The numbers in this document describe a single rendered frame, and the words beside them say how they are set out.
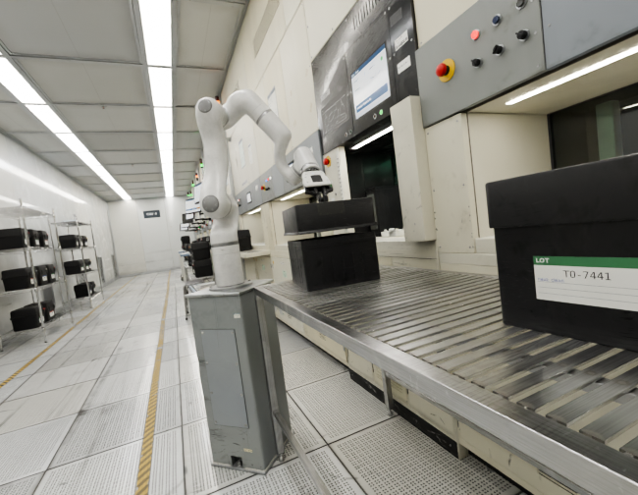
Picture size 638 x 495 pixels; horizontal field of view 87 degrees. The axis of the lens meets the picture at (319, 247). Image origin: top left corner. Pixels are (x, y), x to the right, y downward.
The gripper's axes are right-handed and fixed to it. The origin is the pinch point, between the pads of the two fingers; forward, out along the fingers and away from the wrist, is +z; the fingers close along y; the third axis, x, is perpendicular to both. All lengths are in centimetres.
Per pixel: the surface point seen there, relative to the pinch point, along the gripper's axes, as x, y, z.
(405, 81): -34, 37, -23
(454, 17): -58, 41, -13
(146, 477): 99, -84, 54
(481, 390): -43, -12, 87
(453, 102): -38, 39, 5
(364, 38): -38, 33, -60
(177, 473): 97, -72, 56
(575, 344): -40, 8, 85
